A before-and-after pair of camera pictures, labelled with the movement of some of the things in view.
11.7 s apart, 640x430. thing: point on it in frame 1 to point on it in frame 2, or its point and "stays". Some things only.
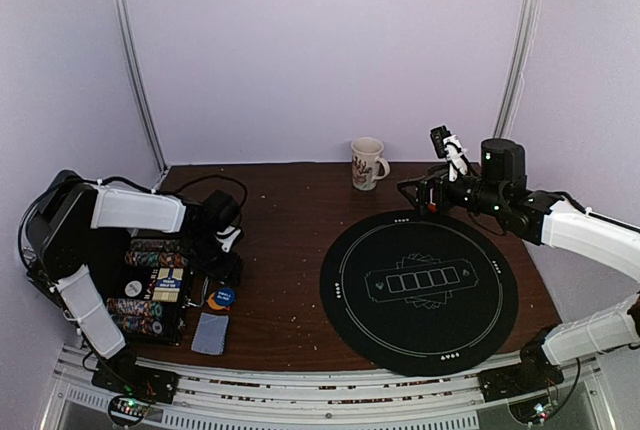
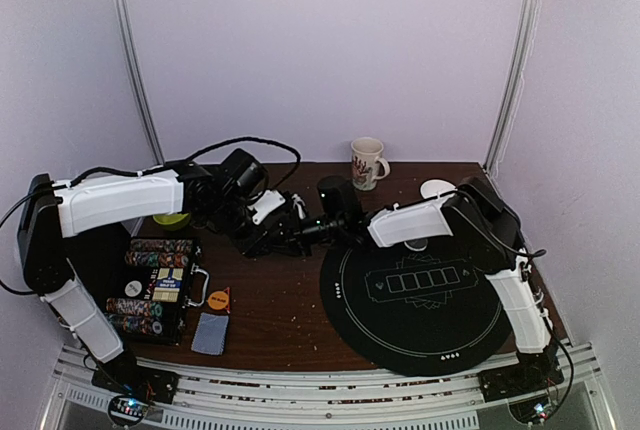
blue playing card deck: (211, 334) stays
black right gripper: (430, 191) to (310, 229)
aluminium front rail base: (434, 401) stays
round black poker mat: (419, 294) stays
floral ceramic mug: (367, 166) stays
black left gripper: (227, 272) to (250, 246)
